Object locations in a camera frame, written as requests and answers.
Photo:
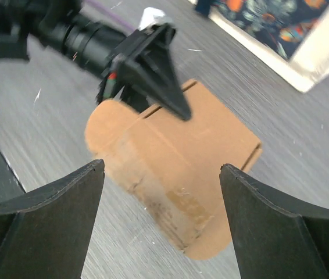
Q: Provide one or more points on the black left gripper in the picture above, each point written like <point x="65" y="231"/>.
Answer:
<point x="141" y="62"/>

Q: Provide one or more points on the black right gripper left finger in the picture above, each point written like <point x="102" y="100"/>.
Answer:
<point x="46" y="232"/>

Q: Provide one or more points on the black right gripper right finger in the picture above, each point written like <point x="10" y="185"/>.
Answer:
<point x="275" y="235"/>

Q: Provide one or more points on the brown cardboard box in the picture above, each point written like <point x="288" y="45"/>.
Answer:
<point x="172" y="166"/>

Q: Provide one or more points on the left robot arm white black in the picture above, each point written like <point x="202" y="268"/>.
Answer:
<point x="44" y="20"/>

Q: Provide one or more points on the beige canvas tote bag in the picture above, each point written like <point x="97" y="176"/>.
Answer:
<point x="290" y="37"/>

